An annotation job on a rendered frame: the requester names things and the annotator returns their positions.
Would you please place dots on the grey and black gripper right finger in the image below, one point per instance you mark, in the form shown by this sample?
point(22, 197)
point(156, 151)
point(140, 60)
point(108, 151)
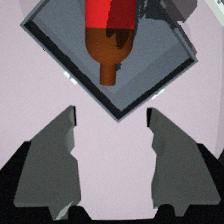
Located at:
point(187, 175)

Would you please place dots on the brown bottle with red label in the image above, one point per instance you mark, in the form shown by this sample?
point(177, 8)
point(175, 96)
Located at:
point(109, 34)

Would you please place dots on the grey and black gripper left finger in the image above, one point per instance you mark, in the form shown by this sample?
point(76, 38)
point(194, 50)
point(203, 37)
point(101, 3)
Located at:
point(40, 181)

